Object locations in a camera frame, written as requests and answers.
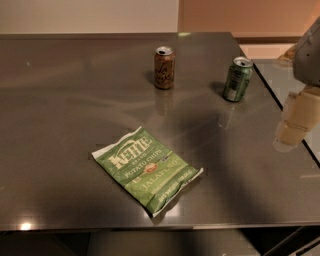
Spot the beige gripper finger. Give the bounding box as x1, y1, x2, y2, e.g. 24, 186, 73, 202
273, 85, 320, 152
275, 44, 297, 68

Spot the green soda can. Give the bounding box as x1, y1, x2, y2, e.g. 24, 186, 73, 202
223, 56, 253, 102

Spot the brown soda can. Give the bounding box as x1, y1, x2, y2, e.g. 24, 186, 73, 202
154, 46, 175, 90

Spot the green jalapeno chip bag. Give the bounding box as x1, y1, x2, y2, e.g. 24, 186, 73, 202
92, 127, 203, 217

